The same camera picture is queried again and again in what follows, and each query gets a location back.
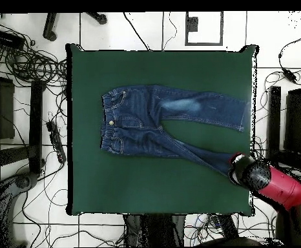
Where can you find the blue denim jeans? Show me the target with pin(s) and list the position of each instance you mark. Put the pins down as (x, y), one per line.
(140, 116)

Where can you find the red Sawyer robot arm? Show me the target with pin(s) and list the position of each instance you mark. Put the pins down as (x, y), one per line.
(277, 186)

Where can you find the black power strip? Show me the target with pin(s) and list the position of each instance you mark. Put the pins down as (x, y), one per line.
(56, 142)
(228, 226)

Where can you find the dark green table cloth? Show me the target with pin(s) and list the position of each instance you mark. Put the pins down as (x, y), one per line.
(140, 186)

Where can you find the black power adapter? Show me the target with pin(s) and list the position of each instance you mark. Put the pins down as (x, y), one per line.
(290, 75)

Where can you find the black chair leg with caster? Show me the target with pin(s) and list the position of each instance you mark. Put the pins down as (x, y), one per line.
(98, 18)
(49, 28)

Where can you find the black stand frame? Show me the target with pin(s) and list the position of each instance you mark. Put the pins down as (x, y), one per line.
(36, 124)
(274, 116)

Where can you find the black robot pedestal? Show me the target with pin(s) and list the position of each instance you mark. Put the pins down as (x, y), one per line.
(155, 230)

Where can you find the grey square frame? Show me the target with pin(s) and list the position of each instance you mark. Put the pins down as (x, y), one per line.
(204, 43)

